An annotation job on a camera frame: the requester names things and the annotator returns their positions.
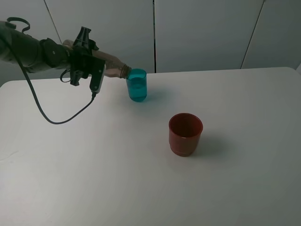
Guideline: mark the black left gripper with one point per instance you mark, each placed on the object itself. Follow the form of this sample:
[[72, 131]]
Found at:
[[81, 56]]

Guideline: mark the clear smoky plastic bottle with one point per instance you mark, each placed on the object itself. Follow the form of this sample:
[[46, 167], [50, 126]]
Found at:
[[114, 67]]

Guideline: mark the teal translucent plastic cup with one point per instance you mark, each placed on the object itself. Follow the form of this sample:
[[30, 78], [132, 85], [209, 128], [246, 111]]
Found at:
[[137, 85]]

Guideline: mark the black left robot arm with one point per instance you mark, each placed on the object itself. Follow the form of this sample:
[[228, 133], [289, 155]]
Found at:
[[40, 55]]

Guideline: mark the red plastic cup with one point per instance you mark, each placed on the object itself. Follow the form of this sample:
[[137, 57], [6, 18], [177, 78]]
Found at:
[[184, 133]]

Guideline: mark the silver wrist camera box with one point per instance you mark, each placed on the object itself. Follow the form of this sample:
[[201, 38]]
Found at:
[[97, 75]]

